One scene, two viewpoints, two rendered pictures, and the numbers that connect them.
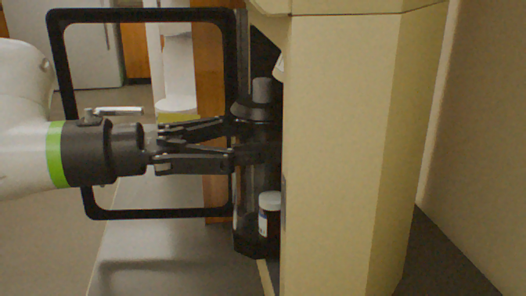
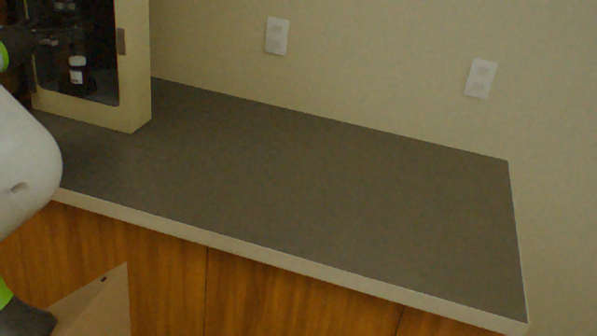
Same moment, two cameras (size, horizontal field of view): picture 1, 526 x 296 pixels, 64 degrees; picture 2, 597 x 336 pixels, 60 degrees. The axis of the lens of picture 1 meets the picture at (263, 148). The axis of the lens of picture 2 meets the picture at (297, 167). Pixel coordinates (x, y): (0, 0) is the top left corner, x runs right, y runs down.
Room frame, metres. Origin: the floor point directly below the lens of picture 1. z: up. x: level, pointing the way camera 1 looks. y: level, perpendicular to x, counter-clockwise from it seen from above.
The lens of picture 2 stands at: (-0.51, 0.95, 1.65)
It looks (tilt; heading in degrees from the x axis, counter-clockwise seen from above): 31 degrees down; 293
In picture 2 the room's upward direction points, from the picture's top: 8 degrees clockwise
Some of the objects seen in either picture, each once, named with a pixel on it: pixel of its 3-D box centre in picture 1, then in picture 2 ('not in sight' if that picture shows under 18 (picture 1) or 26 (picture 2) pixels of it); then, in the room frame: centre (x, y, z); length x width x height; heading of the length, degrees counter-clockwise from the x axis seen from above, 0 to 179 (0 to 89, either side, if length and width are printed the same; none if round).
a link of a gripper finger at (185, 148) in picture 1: (195, 154); (56, 35); (0.51, 0.09, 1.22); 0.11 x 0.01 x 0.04; 73
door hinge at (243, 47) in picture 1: (244, 122); (20, 23); (0.71, 0.04, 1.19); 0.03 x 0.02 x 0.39; 10
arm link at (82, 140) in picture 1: (93, 149); (0, 47); (0.52, 0.23, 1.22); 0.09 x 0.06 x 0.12; 10
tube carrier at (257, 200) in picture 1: (261, 176); (72, 46); (0.56, 0.00, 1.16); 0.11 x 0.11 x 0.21
